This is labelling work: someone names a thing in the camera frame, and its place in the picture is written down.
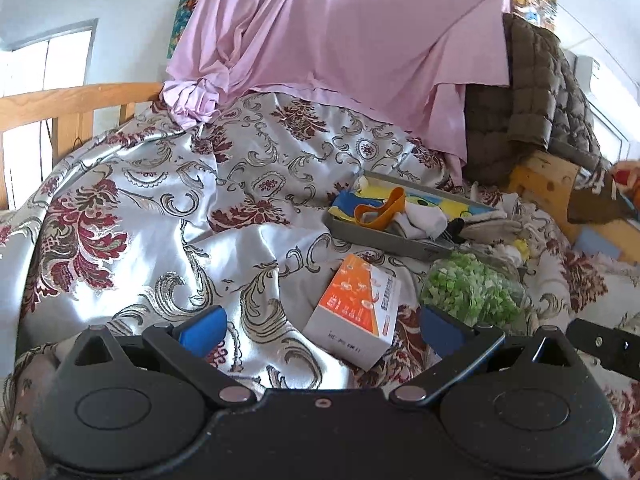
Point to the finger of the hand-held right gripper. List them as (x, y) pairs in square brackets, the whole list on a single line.
[(605, 347)]

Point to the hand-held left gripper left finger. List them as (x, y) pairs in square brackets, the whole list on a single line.
[(202, 330)]

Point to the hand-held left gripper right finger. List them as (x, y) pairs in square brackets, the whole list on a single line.
[(442, 332)]

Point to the grey tray with cartoon print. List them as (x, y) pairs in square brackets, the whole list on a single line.
[(380, 240)]

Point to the striped yellow-edged cloth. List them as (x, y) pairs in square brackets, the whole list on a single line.
[(521, 249)]

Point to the clear bag of green pieces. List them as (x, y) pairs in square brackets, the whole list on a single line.
[(465, 285)]

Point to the floral satin bedspread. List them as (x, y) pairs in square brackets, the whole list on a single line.
[(150, 260)]

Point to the orange and white box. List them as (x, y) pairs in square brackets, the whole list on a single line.
[(350, 300)]

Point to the small black object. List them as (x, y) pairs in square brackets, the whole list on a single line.
[(454, 230)]

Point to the light blue board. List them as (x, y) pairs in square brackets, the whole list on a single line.
[(597, 242)]

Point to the white sock bundle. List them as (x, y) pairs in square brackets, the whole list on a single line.
[(420, 220)]

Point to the brown printed cloth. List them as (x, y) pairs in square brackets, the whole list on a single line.
[(595, 205)]

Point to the colourful patchwork cloth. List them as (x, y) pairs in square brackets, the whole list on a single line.
[(627, 175)]

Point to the wooden bed headboard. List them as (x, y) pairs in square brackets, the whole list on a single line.
[(545, 180)]

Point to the brown floral fabric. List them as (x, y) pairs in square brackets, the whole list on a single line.
[(20, 410)]

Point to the wooden bed railing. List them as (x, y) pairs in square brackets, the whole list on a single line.
[(75, 100)]

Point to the brown quilted jacket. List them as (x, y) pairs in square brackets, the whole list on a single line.
[(535, 85)]

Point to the pink bed sheet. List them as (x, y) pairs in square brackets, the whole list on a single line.
[(350, 35)]

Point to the window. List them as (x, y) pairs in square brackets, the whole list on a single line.
[(30, 65)]

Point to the teal wall poster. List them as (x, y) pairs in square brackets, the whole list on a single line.
[(182, 15)]

